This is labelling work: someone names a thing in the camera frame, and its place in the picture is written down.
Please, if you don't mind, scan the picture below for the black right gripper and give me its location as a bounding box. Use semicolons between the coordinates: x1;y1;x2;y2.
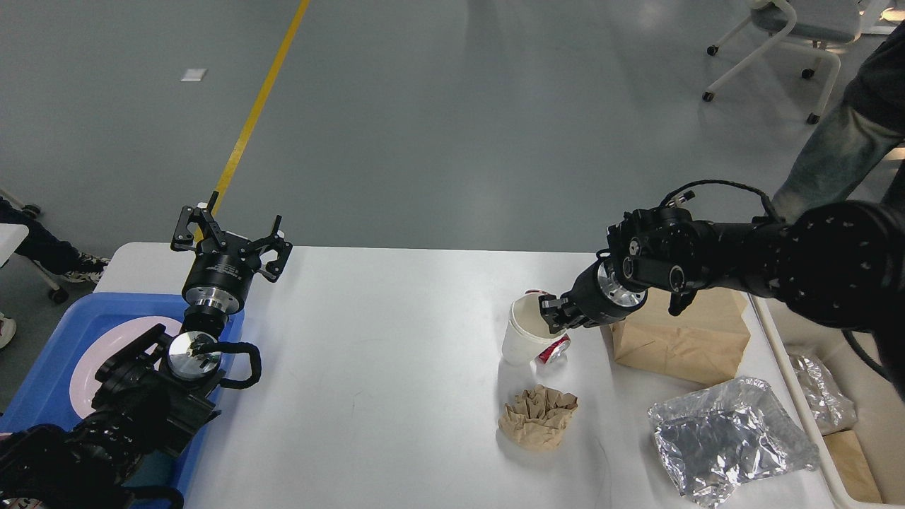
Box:
539;259;648;333

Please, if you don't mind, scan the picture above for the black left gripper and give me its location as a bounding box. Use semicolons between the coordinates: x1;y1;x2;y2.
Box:
169;191;292;315

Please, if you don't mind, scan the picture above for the white paper cup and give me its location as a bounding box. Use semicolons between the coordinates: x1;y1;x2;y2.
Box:
501;292;565;366

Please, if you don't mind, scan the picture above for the pink plate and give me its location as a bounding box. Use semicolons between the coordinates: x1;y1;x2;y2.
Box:
69;315;181;419

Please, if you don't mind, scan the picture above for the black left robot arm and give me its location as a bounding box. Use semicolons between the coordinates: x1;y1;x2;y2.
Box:
2;192;292;508

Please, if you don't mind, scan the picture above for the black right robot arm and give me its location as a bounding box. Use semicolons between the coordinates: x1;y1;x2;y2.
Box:
533;184;904;395

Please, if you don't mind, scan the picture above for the crushed red soda can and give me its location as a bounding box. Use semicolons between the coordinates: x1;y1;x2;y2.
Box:
535;333;570;365

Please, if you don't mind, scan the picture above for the crumpled brown paper napkin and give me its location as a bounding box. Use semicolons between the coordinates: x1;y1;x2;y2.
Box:
498;385;579;452

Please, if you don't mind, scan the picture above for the brown paper bag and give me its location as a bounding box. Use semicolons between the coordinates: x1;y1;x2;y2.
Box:
601;288;750;386

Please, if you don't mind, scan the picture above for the seated person leg left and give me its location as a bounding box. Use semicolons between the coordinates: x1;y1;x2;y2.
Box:
1;199;110;283

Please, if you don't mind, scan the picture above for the crumpled aluminium foil sheet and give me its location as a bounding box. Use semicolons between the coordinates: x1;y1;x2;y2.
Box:
648;376;819;508

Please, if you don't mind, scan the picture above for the white chair at left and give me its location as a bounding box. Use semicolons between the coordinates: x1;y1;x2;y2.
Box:
2;190;78;303

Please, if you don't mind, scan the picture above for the blue plastic tray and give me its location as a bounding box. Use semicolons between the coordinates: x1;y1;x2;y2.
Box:
2;293;243;508

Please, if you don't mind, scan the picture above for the foil piece in bin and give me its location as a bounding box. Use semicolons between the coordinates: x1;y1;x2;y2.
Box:
788;346;858;435

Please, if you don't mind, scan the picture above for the beige plastic bin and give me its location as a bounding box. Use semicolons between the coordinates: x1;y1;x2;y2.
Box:
751;297;904;508

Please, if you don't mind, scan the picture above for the white office chair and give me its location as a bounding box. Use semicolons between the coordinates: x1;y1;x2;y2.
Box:
701;1;862;125

